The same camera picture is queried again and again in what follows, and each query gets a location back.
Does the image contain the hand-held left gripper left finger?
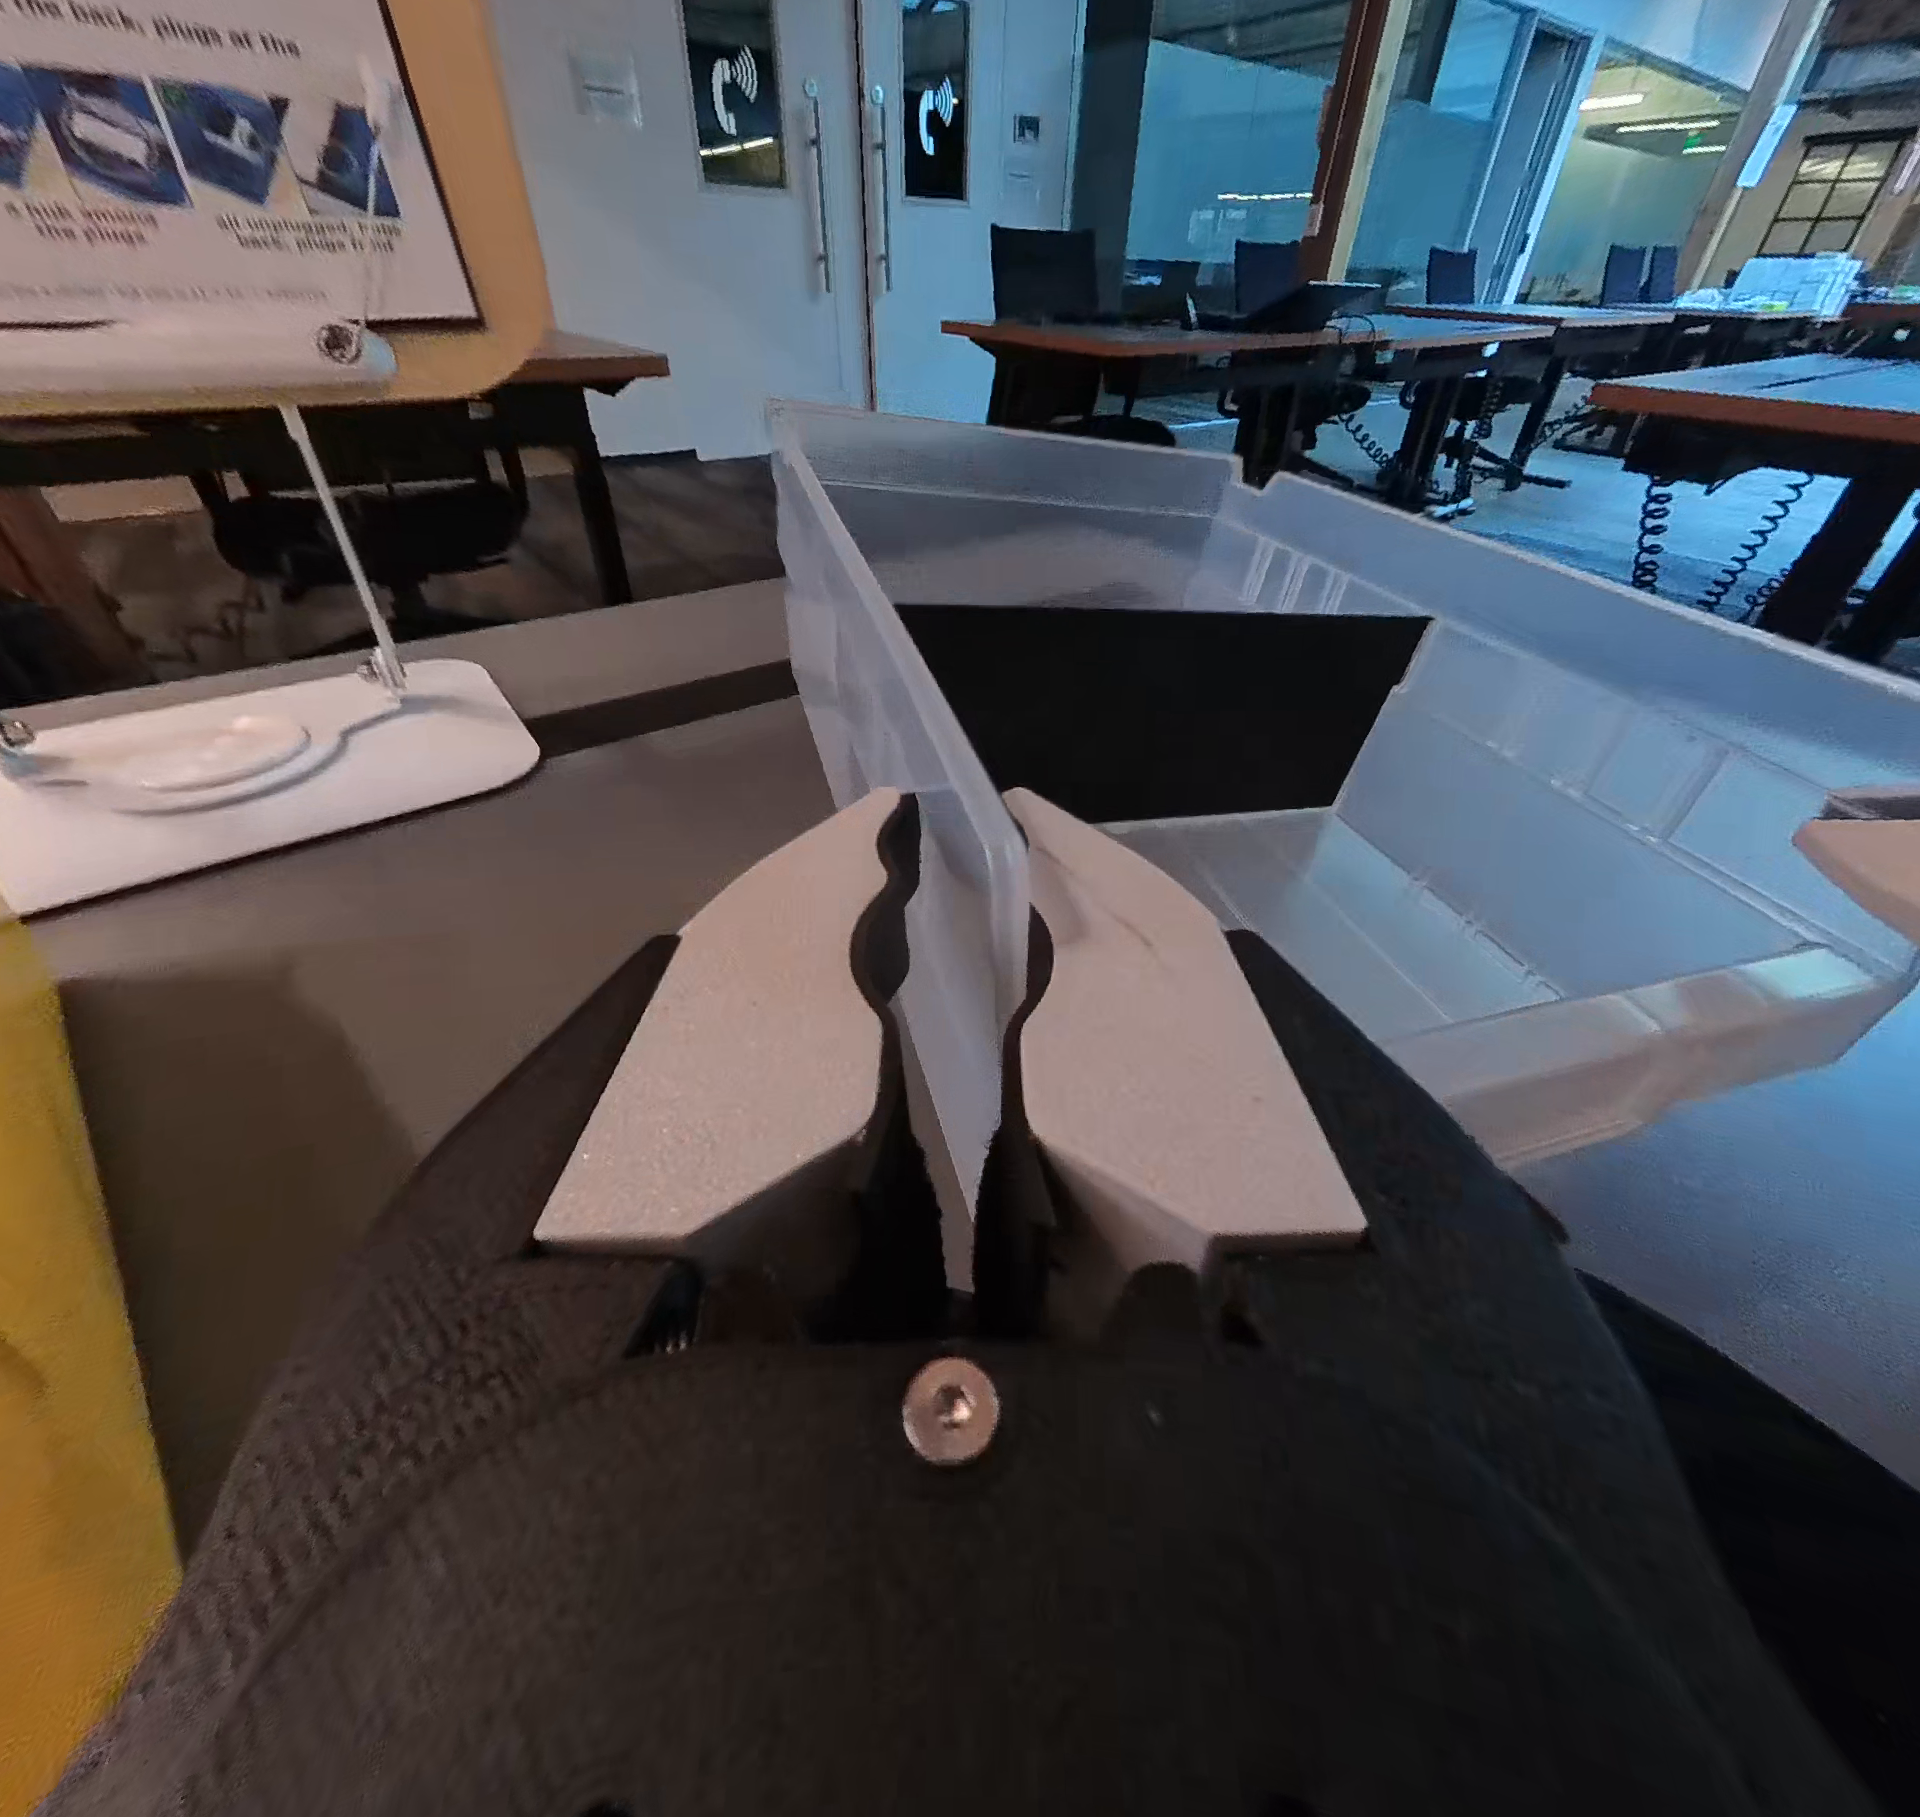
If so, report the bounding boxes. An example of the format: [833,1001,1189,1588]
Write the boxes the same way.
[532,789,923,1261]

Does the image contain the yellow plastic bin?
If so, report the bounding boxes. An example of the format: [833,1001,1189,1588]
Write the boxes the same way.
[0,895,185,1812]

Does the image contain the black office chair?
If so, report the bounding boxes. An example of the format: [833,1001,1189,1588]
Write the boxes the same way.
[990,225,1178,447]

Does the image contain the white phone booth door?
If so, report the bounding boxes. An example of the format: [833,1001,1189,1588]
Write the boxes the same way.
[858,0,1089,425]
[465,0,871,462]

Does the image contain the clear plastic bin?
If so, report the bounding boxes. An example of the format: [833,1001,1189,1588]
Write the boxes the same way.
[768,401,1920,1295]

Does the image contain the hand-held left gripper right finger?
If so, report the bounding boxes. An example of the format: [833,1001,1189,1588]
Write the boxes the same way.
[999,786,1370,1278]

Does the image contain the wooden-edged office desk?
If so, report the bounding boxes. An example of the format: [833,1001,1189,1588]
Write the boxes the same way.
[0,334,670,679]
[1590,353,1920,668]
[943,310,1563,498]

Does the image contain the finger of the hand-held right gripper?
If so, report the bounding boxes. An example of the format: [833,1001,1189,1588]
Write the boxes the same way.
[1793,786,1920,948]

